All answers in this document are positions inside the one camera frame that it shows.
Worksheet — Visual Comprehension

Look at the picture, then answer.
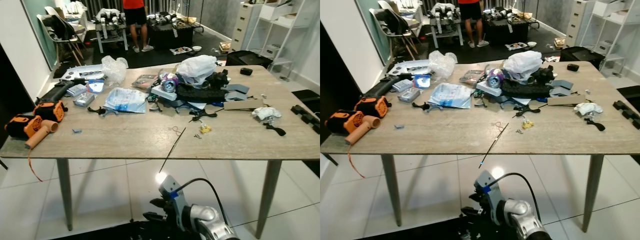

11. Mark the person in red shirt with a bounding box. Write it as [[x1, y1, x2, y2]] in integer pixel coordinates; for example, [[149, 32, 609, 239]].
[[122, 0, 155, 54], [457, 0, 491, 49]]

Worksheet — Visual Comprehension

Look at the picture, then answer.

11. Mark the white plastic bag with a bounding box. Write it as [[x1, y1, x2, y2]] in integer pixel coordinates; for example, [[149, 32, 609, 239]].
[[176, 54, 219, 85], [502, 50, 544, 82]]

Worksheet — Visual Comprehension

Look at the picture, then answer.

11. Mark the silver flat tray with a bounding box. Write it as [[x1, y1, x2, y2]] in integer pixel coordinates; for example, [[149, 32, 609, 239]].
[[60, 64, 106, 81], [387, 60, 431, 77]]

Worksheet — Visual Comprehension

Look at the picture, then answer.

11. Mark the white drawer cabinet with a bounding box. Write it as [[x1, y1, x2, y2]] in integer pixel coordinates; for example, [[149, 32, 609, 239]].
[[564, 0, 596, 48], [231, 1, 263, 51]]

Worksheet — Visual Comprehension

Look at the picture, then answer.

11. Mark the black cylindrical tool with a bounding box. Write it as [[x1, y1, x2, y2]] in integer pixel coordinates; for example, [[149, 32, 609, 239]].
[[36, 78, 87, 105], [367, 75, 412, 99]]

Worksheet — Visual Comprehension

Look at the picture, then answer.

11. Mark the grey wood dining table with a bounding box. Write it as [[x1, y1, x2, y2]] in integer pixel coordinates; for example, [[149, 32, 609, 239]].
[[0, 64, 321, 239], [320, 61, 640, 228]]

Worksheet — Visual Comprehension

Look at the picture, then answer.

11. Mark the black low table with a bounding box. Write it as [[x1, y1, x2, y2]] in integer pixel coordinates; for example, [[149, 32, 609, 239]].
[[147, 12, 205, 49], [482, 7, 540, 46]]

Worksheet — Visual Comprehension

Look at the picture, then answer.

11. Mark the purple drink can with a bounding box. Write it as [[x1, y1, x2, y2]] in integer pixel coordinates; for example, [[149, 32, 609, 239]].
[[486, 69, 506, 89], [160, 73, 180, 93]]

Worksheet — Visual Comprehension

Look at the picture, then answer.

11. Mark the thin black rod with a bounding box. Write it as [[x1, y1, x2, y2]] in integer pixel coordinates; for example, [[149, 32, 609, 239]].
[[479, 122, 510, 169], [159, 127, 187, 174]]

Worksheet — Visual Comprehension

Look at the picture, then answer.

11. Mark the orange black power tool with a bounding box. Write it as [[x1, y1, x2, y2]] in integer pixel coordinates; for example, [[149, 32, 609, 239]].
[[354, 96, 392, 119], [33, 100, 69, 123]]

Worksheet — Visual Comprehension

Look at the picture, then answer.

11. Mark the orange black heat gun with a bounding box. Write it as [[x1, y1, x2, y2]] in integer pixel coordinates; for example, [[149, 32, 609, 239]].
[[325, 109, 382, 146], [4, 114, 60, 150]]

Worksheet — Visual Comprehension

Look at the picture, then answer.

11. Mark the white open shelf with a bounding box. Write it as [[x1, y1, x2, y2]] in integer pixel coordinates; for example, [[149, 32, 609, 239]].
[[585, 0, 640, 76], [247, 0, 321, 76]]

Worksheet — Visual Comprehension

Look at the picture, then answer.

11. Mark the flat printed packet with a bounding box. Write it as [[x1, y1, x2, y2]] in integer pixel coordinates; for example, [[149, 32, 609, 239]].
[[459, 70, 485, 85], [131, 74, 158, 90]]

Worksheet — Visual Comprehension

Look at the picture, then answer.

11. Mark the orange cable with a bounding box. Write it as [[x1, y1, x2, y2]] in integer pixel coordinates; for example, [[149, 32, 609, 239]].
[[27, 149, 45, 183], [348, 145, 366, 179]]

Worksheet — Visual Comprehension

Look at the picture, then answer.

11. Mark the white cart with robot parts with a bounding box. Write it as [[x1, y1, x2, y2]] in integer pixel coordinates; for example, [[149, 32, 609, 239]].
[[92, 8, 130, 54], [428, 2, 465, 49]]

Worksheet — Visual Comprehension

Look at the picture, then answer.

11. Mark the small clear packet box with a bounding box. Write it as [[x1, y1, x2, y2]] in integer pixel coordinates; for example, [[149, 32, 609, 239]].
[[73, 92, 96, 108], [399, 87, 422, 103]]

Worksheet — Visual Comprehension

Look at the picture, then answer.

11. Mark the white chair with black jacket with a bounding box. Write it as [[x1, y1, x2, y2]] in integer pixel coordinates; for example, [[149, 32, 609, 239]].
[[36, 6, 87, 66], [369, 1, 421, 61]]

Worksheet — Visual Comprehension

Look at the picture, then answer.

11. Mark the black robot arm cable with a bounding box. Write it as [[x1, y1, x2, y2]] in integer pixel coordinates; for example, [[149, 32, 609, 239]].
[[174, 177, 228, 223], [487, 172, 542, 221]]

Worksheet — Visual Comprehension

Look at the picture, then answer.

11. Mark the grey plastic part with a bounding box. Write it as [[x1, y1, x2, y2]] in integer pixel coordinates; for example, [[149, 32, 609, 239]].
[[225, 83, 251, 99], [551, 79, 575, 96]]

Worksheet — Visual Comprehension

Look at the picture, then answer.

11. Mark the black storage bin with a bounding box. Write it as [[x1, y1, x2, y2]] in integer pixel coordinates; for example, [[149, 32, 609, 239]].
[[226, 50, 273, 68], [559, 46, 606, 70]]

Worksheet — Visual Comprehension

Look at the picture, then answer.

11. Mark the blue white plastic pouch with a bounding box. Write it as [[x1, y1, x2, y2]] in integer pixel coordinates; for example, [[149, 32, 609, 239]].
[[429, 82, 474, 110], [103, 87, 149, 114]]

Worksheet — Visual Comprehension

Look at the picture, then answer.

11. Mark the black plastic clip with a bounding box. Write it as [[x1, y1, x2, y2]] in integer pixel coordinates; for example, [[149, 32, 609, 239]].
[[189, 109, 219, 123], [87, 105, 121, 117], [584, 117, 607, 132], [512, 104, 543, 119], [263, 122, 287, 137], [412, 101, 446, 113]]

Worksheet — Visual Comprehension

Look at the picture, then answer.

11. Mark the clear crumpled plastic bag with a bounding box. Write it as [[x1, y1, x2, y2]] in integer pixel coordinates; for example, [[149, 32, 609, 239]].
[[101, 55, 129, 87], [428, 50, 458, 82]]

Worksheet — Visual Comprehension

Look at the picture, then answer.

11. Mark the black tracked device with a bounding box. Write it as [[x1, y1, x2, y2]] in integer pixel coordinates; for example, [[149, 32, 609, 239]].
[[501, 65, 557, 99], [176, 69, 232, 103]]

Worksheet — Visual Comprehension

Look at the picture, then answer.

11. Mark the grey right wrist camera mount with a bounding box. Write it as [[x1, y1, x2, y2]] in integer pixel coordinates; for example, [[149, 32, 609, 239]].
[[157, 173, 190, 221], [480, 172, 507, 223]]

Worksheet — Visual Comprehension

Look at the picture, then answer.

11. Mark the white crumpled tissue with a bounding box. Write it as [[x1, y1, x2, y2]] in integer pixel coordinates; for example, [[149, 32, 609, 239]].
[[573, 102, 605, 117], [251, 106, 282, 121]]

